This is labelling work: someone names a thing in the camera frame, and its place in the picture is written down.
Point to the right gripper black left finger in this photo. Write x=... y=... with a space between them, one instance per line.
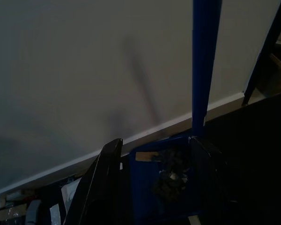
x=100 y=187

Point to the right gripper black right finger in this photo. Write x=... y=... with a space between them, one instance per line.
x=208 y=182

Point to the dark debris clump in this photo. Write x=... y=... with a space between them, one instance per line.
x=171 y=178

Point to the small tan wood piece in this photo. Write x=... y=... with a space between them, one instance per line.
x=145 y=156

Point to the flat cardboard strip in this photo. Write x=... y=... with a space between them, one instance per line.
x=9 y=212

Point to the brown cardboard rubbish box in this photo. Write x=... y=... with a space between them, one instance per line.
x=279 y=59

